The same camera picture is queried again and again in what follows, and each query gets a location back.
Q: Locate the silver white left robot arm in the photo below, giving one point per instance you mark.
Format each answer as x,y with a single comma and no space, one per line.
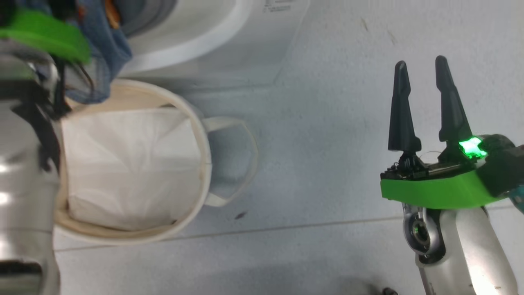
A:
20,196

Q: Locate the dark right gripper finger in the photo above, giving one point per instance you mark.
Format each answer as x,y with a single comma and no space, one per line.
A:
452,119
403,123

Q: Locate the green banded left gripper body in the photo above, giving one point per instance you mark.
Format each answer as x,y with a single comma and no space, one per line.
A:
45,32

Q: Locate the cream fabric laundry basket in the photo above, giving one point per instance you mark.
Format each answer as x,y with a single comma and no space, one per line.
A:
135,96

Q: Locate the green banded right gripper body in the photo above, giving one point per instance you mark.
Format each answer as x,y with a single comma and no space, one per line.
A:
434,190

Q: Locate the white front-load washing machine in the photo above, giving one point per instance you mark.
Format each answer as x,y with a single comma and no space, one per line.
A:
229,41

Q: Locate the cream blue cartoon print garment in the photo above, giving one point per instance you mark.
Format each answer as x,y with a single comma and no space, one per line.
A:
106,49

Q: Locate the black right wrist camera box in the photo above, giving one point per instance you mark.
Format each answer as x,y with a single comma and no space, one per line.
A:
503,164

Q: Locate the small dark floor debris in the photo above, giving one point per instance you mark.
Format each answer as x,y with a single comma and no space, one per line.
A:
241,215

